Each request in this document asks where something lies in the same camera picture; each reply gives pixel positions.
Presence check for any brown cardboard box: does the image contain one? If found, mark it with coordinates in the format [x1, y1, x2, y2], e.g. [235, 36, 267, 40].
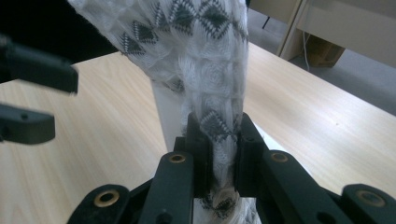
[305, 33, 347, 68]

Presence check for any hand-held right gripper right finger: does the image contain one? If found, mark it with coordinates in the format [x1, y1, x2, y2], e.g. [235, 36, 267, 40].
[233, 112, 354, 224]

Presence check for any white desk lamp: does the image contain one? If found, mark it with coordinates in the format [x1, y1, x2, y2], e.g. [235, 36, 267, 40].
[150, 77, 313, 224]

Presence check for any white floor cable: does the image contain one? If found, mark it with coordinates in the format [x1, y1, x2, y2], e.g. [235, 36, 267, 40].
[302, 29, 311, 72]

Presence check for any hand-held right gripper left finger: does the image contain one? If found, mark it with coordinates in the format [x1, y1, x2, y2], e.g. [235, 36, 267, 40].
[137, 111, 215, 224]

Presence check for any black and white patterned cloth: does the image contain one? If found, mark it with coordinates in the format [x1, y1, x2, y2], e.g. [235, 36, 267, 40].
[66, 0, 263, 224]

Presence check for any beige desk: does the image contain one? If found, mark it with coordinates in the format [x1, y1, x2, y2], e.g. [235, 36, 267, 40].
[248, 0, 396, 70]

